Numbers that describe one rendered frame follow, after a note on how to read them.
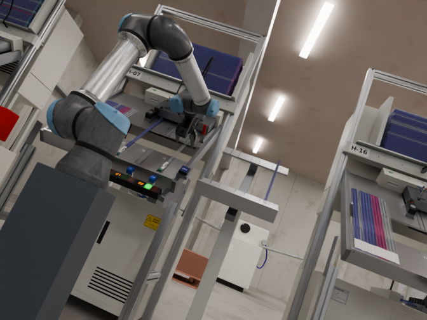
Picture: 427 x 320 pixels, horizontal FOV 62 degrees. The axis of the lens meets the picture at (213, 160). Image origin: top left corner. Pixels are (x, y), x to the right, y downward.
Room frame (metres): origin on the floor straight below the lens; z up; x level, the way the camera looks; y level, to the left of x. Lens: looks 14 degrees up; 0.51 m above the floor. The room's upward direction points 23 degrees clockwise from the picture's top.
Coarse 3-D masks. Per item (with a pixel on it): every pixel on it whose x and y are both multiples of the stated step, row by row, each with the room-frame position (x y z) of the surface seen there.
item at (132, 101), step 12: (120, 96) 2.09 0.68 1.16; (132, 96) 2.13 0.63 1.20; (132, 108) 2.00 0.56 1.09; (144, 108) 2.03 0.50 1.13; (132, 120) 1.89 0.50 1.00; (156, 120) 1.95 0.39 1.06; (168, 120) 1.97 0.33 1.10; (156, 132) 1.85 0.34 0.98; (168, 132) 1.87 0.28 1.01; (180, 144) 1.89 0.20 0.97
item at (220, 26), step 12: (168, 12) 2.15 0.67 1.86; (180, 12) 2.13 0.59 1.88; (204, 24) 2.13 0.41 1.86; (216, 24) 2.09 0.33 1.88; (240, 36) 2.09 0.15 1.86; (252, 36) 2.05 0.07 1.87; (252, 60) 2.03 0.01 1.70; (132, 72) 2.12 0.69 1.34; (156, 72) 2.06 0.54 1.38; (240, 84) 1.97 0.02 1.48; (228, 96) 1.98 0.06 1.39; (36, 132) 1.70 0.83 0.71; (24, 144) 1.66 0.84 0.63; (132, 192) 2.00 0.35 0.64; (156, 204) 1.96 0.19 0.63; (0, 216) 1.70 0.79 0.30; (156, 276) 1.74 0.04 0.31
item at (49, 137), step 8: (48, 136) 1.65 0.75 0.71; (56, 136) 1.63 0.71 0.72; (56, 144) 1.66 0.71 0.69; (64, 144) 1.64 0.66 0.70; (72, 144) 1.62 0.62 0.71; (120, 160) 1.57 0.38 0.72; (112, 168) 1.62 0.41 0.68; (120, 168) 1.60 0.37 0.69; (136, 168) 1.57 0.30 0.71; (144, 168) 1.55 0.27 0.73; (136, 176) 1.59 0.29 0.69; (144, 176) 1.57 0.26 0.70; (160, 176) 1.54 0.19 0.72; (168, 176) 1.54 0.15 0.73; (152, 184) 1.59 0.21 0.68; (160, 184) 1.57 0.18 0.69; (168, 184) 1.55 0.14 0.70
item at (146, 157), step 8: (136, 144) 1.72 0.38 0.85; (128, 152) 1.65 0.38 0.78; (136, 152) 1.67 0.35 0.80; (144, 152) 1.68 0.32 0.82; (152, 152) 1.69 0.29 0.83; (160, 152) 1.70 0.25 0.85; (128, 160) 1.61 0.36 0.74; (136, 160) 1.62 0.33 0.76; (144, 160) 1.63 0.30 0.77; (152, 160) 1.64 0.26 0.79; (160, 160) 1.65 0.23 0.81; (176, 160) 1.68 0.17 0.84; (152, 168) 1.59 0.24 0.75; (168, 168) 1.62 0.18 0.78; (176, 168) 1.63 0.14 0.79
